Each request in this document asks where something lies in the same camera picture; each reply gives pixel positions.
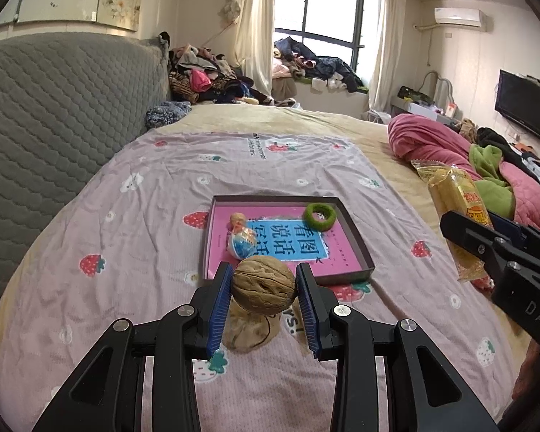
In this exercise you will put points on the black cloth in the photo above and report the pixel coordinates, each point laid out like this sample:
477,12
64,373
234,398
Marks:
495,139

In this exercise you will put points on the pile of mixed clothes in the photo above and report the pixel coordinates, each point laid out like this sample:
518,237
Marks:
198,76

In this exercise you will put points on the long yellow snack packet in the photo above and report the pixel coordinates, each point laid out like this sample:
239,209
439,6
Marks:
454,193

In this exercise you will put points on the black green bag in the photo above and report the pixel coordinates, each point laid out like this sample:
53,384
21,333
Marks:
411,93

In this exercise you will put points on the grey quilted headboard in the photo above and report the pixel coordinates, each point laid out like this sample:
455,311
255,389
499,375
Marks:
49,121

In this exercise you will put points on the pink quilt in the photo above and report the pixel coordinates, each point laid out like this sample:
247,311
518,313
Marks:
423,139

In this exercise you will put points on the black television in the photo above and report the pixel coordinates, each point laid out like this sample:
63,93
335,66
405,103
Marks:
524,103

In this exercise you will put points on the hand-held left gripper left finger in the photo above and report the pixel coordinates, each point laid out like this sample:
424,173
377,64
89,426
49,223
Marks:
216,319

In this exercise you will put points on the pink strawberry print blanket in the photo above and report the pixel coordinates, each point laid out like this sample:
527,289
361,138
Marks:
139,216

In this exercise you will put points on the dark blue patterned pillow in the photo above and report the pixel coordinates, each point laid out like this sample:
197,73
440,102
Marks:
166,114

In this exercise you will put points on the pile of dark clothes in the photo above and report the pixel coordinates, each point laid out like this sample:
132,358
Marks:
328,67

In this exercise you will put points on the beige bed sheet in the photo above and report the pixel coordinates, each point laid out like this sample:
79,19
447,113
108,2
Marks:
297,119

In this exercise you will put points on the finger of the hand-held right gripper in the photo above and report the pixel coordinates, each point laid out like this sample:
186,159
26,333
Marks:
507,228
463,231

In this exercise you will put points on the walnut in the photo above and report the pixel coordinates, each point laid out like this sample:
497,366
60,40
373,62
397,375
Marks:
237,220
263,285

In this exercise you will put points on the black frame window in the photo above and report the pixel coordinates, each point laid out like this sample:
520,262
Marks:
328,9

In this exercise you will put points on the white air conditioner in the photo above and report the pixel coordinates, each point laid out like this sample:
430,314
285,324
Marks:
458,17

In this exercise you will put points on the person's right hand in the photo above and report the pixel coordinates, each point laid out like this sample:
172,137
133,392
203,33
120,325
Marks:
531,369

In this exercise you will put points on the cream curtain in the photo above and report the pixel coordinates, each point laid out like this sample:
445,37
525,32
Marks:
256,18
387,54

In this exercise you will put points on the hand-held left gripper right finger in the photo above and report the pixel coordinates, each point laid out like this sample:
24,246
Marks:
308,319

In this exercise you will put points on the green fleece cloth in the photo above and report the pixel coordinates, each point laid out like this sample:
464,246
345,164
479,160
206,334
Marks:
490,162

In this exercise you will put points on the green fuzzy scrunchie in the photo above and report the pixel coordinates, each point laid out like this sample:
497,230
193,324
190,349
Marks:
312,226

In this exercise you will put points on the dark shallow box pink bottom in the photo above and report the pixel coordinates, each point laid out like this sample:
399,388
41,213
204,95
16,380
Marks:
270,216

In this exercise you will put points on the beige scrunchie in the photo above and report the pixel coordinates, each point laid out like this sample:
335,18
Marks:
247,330

